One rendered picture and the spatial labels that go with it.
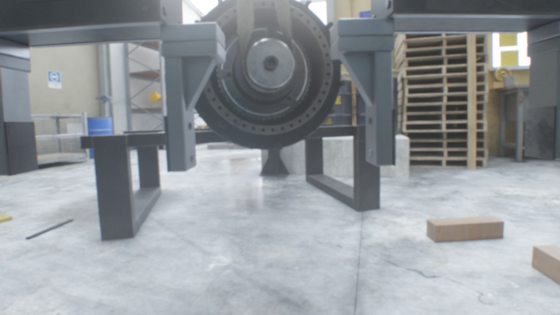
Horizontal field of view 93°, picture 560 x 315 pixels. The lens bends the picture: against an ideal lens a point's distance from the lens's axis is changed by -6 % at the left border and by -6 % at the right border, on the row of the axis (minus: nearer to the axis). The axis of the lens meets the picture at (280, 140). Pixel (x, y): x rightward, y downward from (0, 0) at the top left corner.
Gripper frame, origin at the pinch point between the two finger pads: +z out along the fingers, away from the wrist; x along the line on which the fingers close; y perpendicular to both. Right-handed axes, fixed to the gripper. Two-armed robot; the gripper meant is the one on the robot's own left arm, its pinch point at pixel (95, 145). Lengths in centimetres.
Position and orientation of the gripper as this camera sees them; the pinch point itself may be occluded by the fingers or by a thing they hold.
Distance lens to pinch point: 25.3
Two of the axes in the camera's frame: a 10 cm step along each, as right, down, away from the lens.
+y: 0.0, -0.7, 10.0
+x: -10.0, 0.3, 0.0
